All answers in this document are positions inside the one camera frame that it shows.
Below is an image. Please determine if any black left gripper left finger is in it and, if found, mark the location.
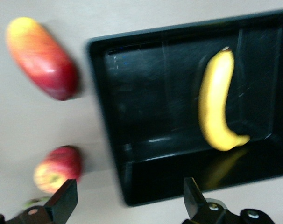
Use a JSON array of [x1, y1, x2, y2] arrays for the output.
[[0, 179, 78, 224]]

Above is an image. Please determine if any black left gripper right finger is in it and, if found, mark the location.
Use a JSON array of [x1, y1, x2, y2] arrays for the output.
[[181, 177, 275, 224]]

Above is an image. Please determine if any yellow banana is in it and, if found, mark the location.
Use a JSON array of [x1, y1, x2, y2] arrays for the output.
[[198, 46, 251, 152]]

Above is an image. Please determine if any red apple with yellow patch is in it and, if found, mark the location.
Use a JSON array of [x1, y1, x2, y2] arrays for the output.
[[33, 146, 83, 194]]

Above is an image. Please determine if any black rectangular plastic tray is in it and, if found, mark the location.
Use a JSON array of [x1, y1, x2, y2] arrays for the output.
[[86, 8, 283, 207]]

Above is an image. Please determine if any red yellow mango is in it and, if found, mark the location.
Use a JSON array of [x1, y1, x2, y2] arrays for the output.
[[6, 16, 80, 101]]

